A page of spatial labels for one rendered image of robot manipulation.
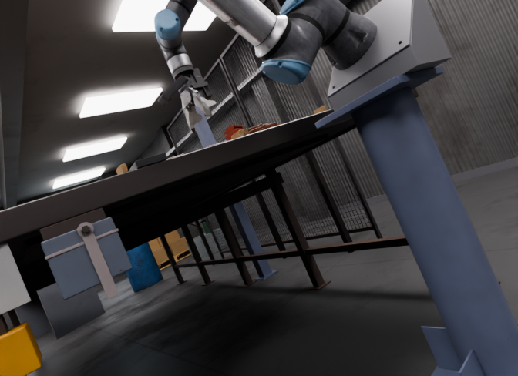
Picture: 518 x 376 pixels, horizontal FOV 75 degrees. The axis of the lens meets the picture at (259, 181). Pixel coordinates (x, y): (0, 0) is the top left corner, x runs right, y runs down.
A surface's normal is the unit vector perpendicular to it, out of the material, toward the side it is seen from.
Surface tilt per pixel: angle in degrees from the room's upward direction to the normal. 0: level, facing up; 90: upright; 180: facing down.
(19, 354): 90
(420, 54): 90
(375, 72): 90
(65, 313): 90
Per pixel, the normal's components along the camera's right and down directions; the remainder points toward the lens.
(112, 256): 0.50, -0.24
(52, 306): 0.71, -0.32
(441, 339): -0.72, 0.29
